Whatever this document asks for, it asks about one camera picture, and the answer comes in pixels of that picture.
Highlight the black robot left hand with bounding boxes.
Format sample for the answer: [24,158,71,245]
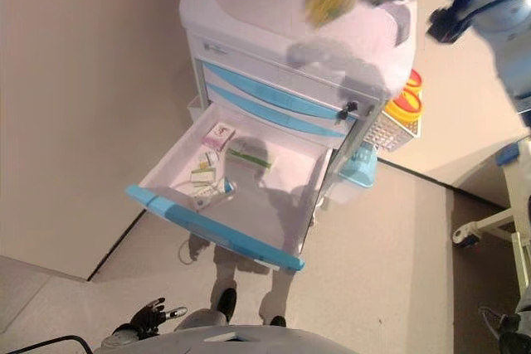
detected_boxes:
[130,298,188,337]

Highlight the blue white cart drawer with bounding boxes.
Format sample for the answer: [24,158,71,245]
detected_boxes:
[205,82,348,140]
[124,103,335,274]
[197,59,358,121]

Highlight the blue white medicine box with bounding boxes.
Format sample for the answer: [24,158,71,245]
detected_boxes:
[192,186,236,212]

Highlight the yellow white medicine box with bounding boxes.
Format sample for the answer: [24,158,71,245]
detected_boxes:
[190,167,218,186]

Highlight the green white medicine box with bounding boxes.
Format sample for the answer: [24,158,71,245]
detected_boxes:
[225,138,277,173]

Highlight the pink white medicine box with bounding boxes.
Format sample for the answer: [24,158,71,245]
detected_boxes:
[202,122,236,152]

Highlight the grey robot left leg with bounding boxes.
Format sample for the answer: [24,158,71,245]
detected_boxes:
[178,287,238,330]

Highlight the grey robot torso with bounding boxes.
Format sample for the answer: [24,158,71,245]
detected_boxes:
[93,324,333,354]

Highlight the yellow sharps container red lid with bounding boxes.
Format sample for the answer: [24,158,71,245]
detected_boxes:
[382,87,426,128]
[407,68,424,95]

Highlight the black cart keys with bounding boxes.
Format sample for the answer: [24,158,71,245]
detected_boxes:
[336,100,359,125]

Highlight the white medical cart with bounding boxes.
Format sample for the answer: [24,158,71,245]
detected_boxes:
[178,0,418,206]

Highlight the waste bin with blue lid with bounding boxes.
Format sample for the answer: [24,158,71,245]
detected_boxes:
[330,142,379,206]

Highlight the blue bed corner bumper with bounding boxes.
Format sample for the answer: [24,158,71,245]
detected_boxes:
[494,144,521,167]

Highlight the white hospital bed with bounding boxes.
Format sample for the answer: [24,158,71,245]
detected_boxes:
[451,133,531,318]

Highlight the bed caster wheel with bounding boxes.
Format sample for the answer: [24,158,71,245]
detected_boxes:
[451,226,479,248]

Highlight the black cable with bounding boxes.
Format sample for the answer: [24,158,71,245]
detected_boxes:
[0,334,95,354]

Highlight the white wire basket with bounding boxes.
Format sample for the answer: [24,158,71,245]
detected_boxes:
[364,115,426,153]

